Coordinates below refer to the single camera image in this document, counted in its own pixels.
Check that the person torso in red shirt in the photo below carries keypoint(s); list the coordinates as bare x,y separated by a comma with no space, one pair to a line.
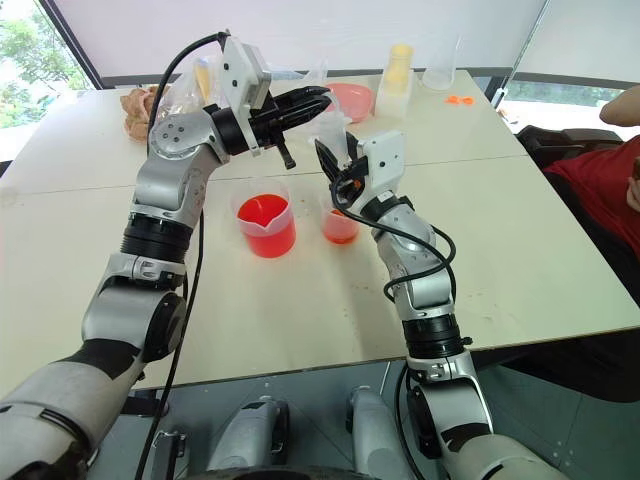
600,185

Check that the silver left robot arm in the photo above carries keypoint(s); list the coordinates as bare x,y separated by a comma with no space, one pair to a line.
165,175

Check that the yellow-capped plastic bottle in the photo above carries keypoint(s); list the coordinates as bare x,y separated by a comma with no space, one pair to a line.
395,102

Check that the empty clear measuring beaker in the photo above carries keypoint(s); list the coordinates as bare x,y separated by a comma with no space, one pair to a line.
441,67

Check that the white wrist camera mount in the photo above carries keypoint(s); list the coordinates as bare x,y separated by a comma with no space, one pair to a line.
382,160
237,75

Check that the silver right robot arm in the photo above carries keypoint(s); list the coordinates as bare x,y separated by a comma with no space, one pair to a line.
425,300

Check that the large beaker with red liquid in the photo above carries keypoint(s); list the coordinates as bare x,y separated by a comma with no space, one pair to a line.
265,225

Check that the silver left robot leg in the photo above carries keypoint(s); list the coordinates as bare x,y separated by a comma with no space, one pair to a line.
250,435

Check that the brown lumpy toy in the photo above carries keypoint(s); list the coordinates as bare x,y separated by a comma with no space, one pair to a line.
136,115

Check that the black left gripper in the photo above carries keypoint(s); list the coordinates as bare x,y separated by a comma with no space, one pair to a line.
265,125

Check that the grey slanted pole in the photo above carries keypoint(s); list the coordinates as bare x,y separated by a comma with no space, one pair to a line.
522,50

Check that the dark window frame bar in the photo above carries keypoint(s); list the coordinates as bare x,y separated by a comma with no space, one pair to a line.
70,40

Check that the small orange cap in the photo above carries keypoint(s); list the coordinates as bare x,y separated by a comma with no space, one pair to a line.
467,100
452,99

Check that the pink plastic bowl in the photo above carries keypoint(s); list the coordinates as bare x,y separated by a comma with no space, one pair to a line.
352,100

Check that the clear plastic bag with items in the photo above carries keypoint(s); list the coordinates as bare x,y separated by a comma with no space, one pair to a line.
187,95

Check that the silver robot leg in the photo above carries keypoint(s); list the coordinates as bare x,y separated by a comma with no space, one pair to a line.
370,430
250,435

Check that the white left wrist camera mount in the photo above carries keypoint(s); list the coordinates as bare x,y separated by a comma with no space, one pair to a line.
237,75

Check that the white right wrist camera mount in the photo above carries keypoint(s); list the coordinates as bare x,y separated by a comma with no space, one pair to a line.
382,160

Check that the silver right robot leg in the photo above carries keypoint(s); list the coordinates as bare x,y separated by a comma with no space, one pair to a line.
370,430

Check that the black bracket under table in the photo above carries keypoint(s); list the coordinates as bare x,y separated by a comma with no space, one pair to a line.
167,450

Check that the small cup with red liquid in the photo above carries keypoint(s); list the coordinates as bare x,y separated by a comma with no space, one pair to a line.
340,227

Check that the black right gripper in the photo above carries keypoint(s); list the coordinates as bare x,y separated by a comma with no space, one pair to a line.
351,186

